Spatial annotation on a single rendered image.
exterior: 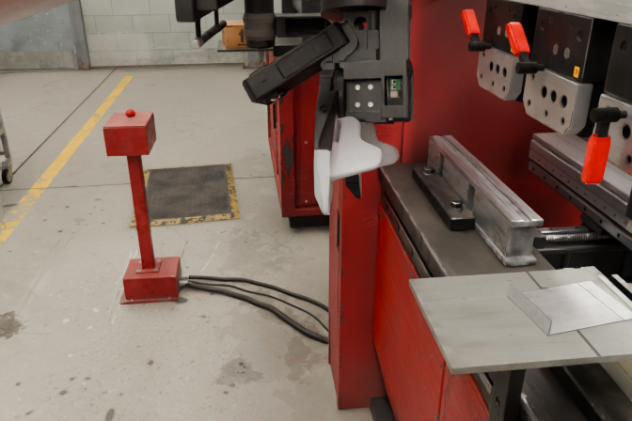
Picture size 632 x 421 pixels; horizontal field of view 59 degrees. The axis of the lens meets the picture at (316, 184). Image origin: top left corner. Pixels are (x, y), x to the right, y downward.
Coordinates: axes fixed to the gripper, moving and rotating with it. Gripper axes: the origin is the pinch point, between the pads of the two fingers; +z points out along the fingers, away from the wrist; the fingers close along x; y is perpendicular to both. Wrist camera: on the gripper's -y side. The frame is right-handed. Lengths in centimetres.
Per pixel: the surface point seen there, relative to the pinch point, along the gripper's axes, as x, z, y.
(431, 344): 59, 35, 6
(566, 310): 20.8, 15.0, 24.8
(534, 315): 17.3, 14.8, 20.6
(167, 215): 230, 35, -151
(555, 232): 76, 14, 31
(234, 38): 188, -54, -90
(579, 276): 29.7, 12.6, 27.9
